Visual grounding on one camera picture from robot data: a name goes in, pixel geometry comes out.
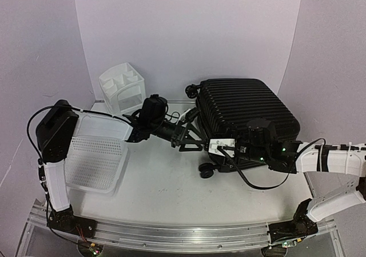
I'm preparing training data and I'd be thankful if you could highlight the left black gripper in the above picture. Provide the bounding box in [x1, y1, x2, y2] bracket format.
[150, 118, 208, 151]

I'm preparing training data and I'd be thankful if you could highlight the black ribbed hard-shell suitcase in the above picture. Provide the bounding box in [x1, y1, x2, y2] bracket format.
[185, 78, 300, 178]

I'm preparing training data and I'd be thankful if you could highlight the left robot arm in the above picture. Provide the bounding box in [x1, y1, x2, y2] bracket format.
[30, 94, 208, 239]

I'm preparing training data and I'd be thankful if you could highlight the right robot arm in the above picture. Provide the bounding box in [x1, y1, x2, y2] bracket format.
[206, 118, 365, 247]

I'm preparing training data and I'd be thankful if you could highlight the white plastic drawer organizer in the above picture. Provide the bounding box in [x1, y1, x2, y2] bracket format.
[99, 62, 146, 115]

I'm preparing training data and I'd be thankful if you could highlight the white perforated plastic basket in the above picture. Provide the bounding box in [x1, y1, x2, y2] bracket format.
[65, 113, 132, 195]

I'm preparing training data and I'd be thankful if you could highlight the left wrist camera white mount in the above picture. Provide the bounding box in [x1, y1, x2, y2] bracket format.
[178, 107, 199, 124]

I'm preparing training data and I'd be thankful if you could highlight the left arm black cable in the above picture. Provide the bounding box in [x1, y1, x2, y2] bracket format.
[27, 104, 184, 183]

